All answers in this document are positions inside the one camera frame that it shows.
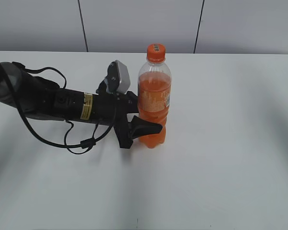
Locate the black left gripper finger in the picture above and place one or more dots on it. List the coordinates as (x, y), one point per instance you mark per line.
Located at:
(138, 127)

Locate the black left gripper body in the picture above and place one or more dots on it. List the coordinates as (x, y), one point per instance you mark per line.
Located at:
(111, 109)

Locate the orange soda bottle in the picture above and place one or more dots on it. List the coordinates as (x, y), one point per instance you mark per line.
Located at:
(154, 88)

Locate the orange bottle cap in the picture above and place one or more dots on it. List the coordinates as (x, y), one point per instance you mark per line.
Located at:
(156, 53)

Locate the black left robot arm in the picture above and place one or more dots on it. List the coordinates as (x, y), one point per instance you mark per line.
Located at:
(40, 99)

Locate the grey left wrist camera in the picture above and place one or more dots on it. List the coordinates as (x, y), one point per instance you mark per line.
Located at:
(117, 79)

